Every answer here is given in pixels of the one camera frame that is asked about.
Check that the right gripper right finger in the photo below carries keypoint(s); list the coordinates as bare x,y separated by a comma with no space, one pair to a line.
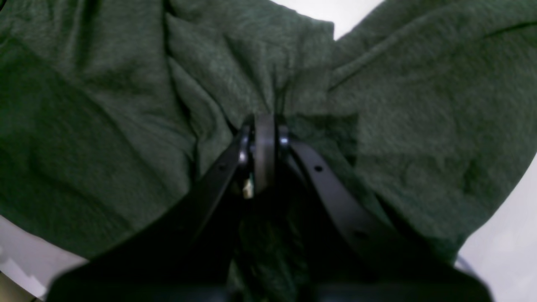
352,255

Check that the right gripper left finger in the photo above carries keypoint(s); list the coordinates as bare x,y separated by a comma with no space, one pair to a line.
185,255

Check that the dark green t-shirt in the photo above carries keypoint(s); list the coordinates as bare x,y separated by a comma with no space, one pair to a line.
111,110

